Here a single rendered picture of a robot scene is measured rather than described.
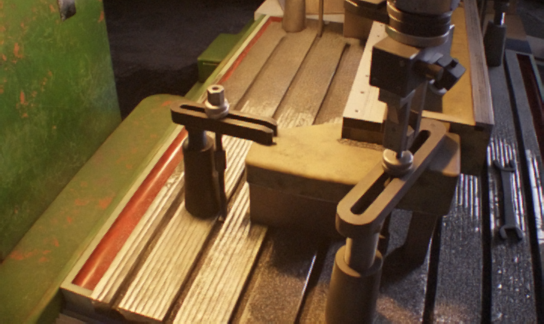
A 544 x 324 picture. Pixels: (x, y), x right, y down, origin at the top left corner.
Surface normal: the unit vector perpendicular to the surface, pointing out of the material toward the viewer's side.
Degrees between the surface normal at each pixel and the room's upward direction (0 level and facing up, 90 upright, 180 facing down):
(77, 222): 0
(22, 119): 90
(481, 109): 0
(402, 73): 90
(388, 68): 90
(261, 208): 90
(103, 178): 0
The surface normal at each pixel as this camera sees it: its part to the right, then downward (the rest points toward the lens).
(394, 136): -0.62, 0.46
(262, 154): 0.00, -0.81
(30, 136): 0.96, 0.17
